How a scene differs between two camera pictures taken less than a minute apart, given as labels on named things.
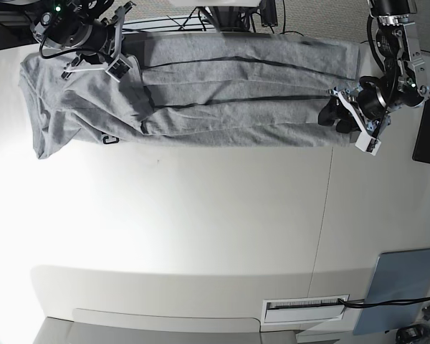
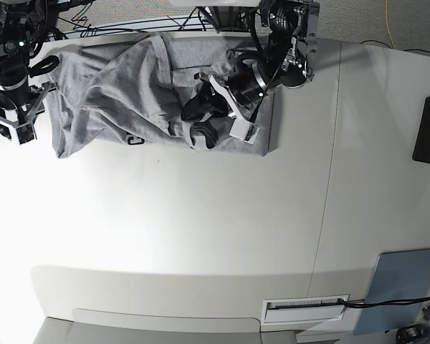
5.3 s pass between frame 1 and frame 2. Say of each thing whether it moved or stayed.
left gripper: moved
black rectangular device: stayed
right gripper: moved
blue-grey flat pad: stayed
